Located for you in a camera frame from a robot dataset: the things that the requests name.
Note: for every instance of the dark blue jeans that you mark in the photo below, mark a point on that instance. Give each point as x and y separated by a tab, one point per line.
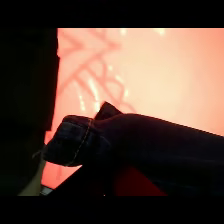
150	143

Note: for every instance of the black garment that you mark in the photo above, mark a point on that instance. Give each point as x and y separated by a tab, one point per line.
23	100

